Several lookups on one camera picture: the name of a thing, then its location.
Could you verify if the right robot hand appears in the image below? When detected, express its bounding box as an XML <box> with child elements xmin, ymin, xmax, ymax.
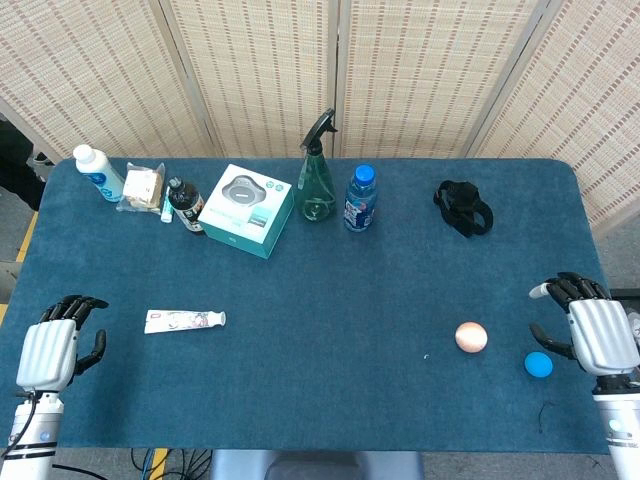
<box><xmin>528</xmin><ymin>271</ymin><xmax>640</xmax><ymax>377</ymax></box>

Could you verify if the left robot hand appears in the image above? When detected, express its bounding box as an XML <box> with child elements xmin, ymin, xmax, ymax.
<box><xmin>15</xmin><ymin>294</ymin><xmax>110</xmax><ymax>392</ymax></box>

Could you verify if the white toothpaste tube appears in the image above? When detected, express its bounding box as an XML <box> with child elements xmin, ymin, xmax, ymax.
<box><xmin>144</xmin><ymin>309</ymin><xmax>227</xmax><ymax>335</ymax></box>

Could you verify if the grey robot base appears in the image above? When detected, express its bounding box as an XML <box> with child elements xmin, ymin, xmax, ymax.
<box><xmin>209</xmin><ymin>449</ymin><xmax>425</xmax><ymax>480</ymax></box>

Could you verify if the small dark bottle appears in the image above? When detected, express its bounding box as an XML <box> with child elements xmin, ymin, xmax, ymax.
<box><xmin>167</xmin><ymin>176</ymin><xmax>205</xmax><ymax>235</ymax></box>

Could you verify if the blue water bottle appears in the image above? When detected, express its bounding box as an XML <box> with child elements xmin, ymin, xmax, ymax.
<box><xmin>343</xmin><ymin>165</ymin><xmax>378</xmax><ymax>234</ymax></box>

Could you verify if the blue ball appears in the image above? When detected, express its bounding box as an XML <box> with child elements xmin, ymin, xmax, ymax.
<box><xmin>523</xmin><ymin>351</ymin><xmax>554</xmax><ymax>378</ymax></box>

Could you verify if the peach pink ball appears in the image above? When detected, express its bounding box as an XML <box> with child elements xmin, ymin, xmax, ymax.
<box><xmin>454</xmin><ymin>321</ymin><xmax>489</xmax><ymax>355</ymax></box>

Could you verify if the white bottle blue print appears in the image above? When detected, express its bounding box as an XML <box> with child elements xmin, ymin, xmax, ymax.
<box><xmin>72</xmin><ymin>144</ymin><xmax>126</xmax><ymax>204</ymax></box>

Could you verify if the bread in clear bag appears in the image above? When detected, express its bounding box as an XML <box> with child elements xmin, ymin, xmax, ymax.
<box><xmin>115</xmin><ymin>161</ymin><xmax>167</xmax><ymax>214</ymax></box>

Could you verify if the teal white speaker box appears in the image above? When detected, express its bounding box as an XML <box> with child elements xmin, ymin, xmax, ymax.
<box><xmin>197</xmin><ymin>163</ymin><xmax>295</xmax><ymax>260</ymax></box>

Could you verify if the green spray bottle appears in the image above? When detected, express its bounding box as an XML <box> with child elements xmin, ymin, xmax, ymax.
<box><xmin>294</xmin><ymin>107</ymin><xmax>339</xmax><ymax>223</ymax></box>

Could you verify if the bamboo folding screen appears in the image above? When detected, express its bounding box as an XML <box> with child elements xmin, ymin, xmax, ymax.
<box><xmin>0</xmin><ymin>0</ymin><xmax>640</xmax><ymax>237</ymax></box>

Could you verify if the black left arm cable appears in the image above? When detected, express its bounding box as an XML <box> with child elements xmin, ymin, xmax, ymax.
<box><xmin>0</xmin><ymin>391</ymin><xmax>40</xmax><ymax>459</ymax></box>

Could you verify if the floor cable bundle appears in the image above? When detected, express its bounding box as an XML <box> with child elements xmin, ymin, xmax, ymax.
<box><xmin>130</xmin><ymin>447</ymin><xmax>214</xmax><ymax>480</ymax></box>

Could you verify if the black strap band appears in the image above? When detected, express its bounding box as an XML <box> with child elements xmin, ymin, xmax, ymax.
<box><xmin>432</xmin><ymin>179</ymin><xmax>495</xmax><ymax>239</ymax></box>

